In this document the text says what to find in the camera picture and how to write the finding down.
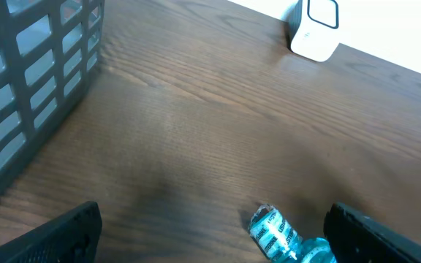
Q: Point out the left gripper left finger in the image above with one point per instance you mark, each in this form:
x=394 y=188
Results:
x=72 y=238

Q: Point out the grey plastic shopping basket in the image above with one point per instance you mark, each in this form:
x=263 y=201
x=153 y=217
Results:
x=48 y=53

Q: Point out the blue Listerine mouthwash bottle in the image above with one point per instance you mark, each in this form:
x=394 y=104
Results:
x=281 y=243

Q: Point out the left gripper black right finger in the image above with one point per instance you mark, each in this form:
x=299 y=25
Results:
x=355 y=237

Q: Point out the white barcode scanner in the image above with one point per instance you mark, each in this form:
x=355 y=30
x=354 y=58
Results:
x=314 y=29

